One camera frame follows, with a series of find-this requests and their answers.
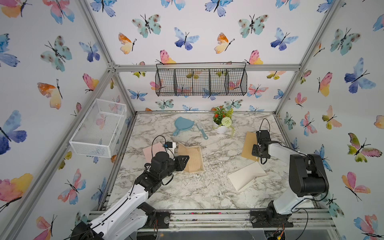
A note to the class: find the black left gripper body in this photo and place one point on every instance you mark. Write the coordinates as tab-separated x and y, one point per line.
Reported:
178	165

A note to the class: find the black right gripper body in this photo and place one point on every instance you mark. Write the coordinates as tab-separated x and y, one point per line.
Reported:
256	151

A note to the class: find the kraft brown envelope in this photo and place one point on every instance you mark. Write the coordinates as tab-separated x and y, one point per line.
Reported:
250	141

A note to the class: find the pink envelope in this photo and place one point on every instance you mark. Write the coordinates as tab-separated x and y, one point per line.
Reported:
150	152

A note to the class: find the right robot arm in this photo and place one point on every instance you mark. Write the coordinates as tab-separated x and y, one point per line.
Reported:
307	180

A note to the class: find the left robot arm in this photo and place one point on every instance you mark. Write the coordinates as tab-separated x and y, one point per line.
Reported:
132	211

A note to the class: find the cream white envelope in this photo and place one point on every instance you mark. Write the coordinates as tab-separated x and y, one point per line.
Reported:
247	176

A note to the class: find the teal plastic dustpan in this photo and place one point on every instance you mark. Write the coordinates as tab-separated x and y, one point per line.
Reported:
182	125

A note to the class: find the white pot with artificial plant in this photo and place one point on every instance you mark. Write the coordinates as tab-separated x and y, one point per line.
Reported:
223	120

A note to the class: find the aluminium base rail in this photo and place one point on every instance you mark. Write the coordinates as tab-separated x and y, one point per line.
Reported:
247	224

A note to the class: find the black wire wall basket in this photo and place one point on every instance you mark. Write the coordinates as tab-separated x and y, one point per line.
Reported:
201	79

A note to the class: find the white mesh wall basket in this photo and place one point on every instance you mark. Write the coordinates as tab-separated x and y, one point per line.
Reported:
98	131

